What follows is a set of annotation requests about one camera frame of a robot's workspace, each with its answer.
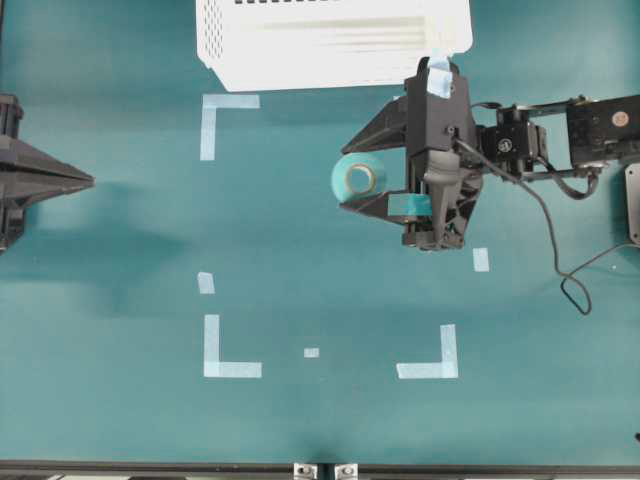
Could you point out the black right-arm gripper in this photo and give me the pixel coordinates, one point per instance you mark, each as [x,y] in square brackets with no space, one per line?
[434,115]

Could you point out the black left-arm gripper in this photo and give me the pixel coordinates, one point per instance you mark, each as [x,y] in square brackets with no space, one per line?
[20,157]

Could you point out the teal tape roll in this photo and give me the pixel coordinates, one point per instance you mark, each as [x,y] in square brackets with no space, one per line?
[356,176]

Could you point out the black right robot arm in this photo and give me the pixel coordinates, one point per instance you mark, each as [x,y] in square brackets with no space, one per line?
[568,142]

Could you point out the small right tape piece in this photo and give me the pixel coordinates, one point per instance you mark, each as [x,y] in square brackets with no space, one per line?
[481,261]

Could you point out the small tape piece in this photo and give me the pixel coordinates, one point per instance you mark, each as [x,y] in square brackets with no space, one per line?
[206,284]
[311,353]
[481,261]

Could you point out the white perforated plastic basket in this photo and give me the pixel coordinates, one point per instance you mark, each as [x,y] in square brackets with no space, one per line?
[283,45]

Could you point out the top-left tape corner marker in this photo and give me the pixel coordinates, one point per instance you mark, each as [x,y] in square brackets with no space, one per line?
[211,104]

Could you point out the small bottom tape piece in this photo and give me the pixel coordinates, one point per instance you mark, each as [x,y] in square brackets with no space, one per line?
[311,353]

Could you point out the small left tape piece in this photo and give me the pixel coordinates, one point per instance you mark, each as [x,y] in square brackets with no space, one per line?
[206,284]

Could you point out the bottom-right tape corner marker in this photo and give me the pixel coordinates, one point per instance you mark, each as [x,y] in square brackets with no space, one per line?
[445,368]

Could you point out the bottom-left tape corner marker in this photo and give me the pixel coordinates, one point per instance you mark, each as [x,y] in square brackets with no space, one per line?
[213,365]

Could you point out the grey metal base plate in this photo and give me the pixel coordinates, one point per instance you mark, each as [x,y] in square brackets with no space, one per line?
[632,189]

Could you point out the right metal bracket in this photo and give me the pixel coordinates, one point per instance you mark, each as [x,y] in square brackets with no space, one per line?
[349,471]

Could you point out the metal bracket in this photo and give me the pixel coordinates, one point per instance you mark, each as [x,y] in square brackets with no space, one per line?
[305,471]
[349,471]

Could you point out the left metal bracket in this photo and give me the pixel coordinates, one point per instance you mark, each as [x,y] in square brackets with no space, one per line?
[305,471]

